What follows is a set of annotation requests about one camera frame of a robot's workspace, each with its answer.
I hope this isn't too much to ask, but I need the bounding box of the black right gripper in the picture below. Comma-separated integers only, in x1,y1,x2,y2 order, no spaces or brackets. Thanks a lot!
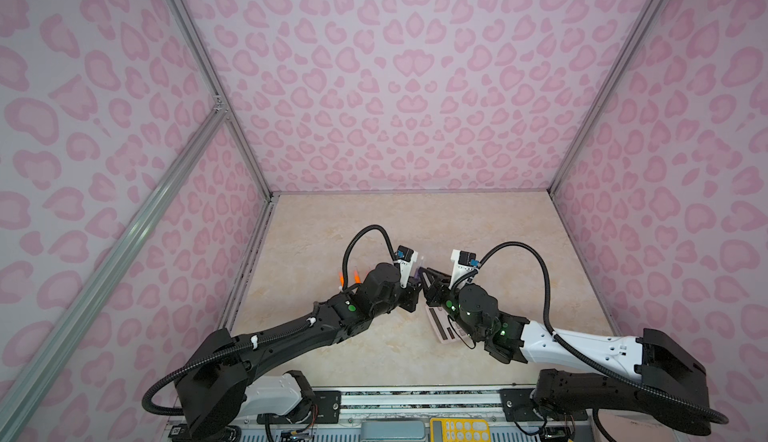
416,267,484,340

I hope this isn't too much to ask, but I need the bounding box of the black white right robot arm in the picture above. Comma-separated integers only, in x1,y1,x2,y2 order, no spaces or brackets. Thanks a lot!
418,269,729,436

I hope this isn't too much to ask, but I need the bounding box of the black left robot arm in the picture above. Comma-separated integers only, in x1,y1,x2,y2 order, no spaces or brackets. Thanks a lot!
174,263,422,441

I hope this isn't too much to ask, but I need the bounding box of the white pink calculator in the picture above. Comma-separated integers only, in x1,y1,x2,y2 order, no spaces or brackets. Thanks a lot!
426,306,470,344

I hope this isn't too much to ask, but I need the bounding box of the grey metal pencil case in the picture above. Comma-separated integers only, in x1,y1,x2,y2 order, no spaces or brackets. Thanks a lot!
359,420,427,442

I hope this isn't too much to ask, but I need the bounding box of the yellow calculator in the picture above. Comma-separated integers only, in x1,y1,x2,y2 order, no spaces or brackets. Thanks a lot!
429,418,492,442

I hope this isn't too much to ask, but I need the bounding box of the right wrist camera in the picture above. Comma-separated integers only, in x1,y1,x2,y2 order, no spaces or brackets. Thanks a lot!
449,249,479,288

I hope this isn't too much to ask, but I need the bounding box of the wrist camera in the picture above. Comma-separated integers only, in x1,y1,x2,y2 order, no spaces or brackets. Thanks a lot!
394,245,419,289
449,249,479,288

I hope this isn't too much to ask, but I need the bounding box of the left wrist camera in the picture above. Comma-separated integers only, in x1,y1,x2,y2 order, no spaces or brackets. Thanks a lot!
394,245,419,289

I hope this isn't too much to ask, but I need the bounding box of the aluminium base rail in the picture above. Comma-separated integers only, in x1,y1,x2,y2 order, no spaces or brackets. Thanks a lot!
214,384,603,441

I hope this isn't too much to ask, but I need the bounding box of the black left camera cable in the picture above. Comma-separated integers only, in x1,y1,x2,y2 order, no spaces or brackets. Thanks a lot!
142,224,400,417

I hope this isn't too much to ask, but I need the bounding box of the black camera cable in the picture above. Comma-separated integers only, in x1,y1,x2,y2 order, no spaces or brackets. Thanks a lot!
467,240,730,426
142,224,400,417

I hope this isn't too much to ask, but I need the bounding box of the diagonal aluminium frame bar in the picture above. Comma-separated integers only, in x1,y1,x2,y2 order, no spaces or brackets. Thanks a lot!
1,108,228,441

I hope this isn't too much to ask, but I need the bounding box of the black right camera cable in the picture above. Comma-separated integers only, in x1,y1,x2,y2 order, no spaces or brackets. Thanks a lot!
467,240,730,426

